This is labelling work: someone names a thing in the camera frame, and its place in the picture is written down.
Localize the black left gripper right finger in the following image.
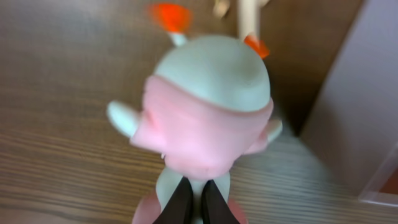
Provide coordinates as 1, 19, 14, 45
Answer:
201, 180, 239, 224

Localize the white box pink inside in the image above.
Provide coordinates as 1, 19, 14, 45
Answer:
301, 0, 397, 207

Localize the pink pig plush toy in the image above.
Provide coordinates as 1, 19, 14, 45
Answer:
106, 2, 283, 223

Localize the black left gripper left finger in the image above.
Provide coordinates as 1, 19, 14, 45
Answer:
153, 177, 193, 224

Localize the yellow wooden rattle drum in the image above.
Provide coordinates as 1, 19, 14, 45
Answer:
213, 0, 270, 40

